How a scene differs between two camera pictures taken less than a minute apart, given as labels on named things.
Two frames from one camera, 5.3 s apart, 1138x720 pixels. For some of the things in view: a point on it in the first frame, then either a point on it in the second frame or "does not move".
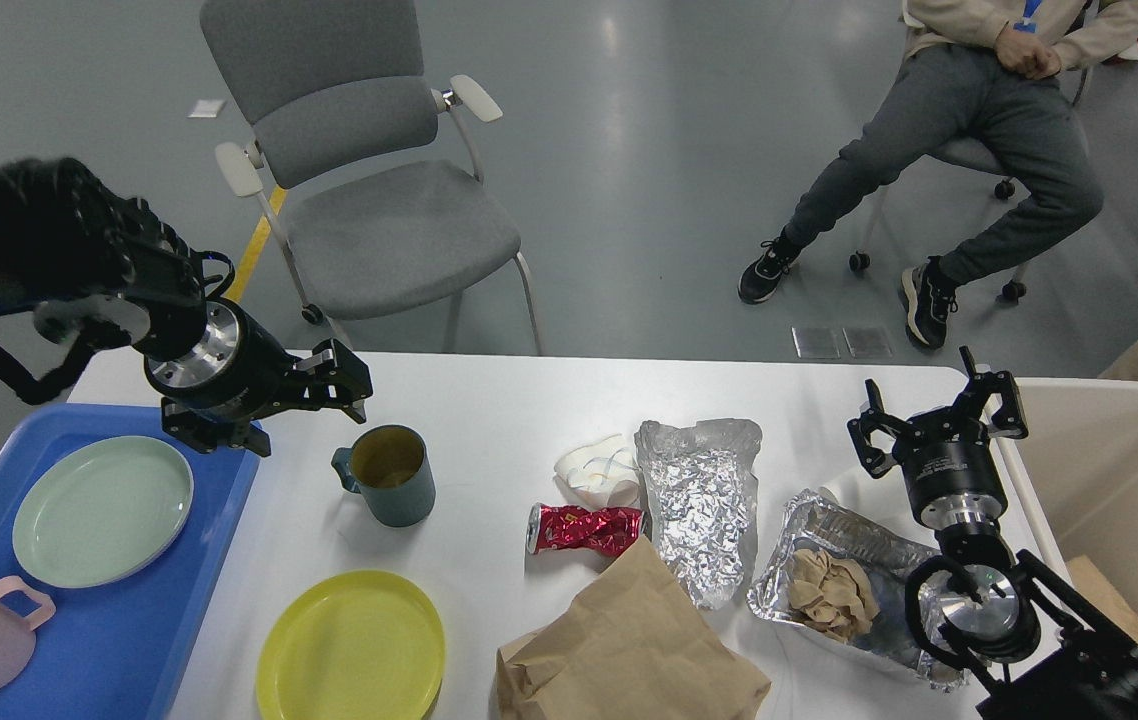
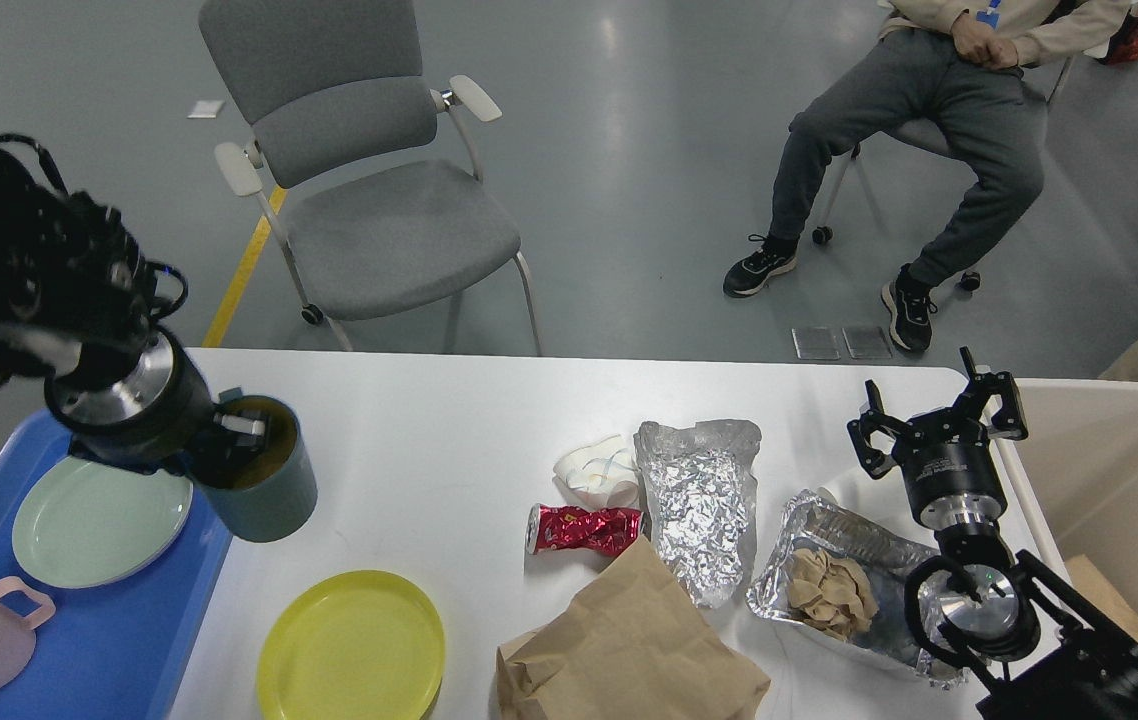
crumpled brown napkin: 831,595 does not move
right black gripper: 948,461 does not move
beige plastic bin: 1118,473 does not move
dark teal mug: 389,467 -> 261,495
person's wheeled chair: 976,155 -> 926,136
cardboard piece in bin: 1097,588 does not move
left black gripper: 214,396 -> 157,418
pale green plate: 100,509 does not move
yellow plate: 361,645 does not move
